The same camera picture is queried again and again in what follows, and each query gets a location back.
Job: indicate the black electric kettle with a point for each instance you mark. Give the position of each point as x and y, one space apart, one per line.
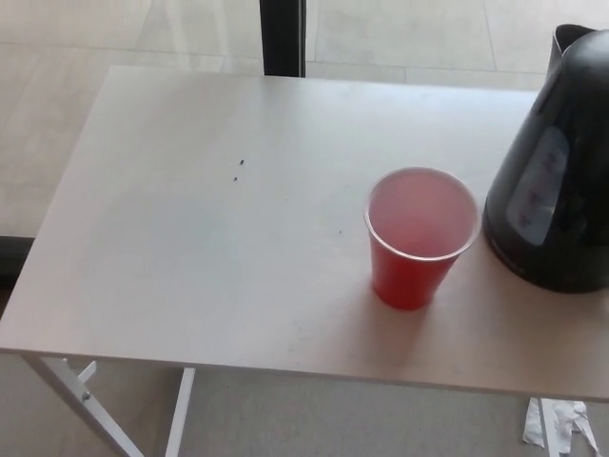
571 143

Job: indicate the red plastic cup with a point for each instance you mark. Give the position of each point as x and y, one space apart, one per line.
404 281

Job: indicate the crumpled white paper tissue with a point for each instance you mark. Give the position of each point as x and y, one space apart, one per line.
575 419

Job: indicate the black vertical window post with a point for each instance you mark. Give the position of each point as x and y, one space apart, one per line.
283 35

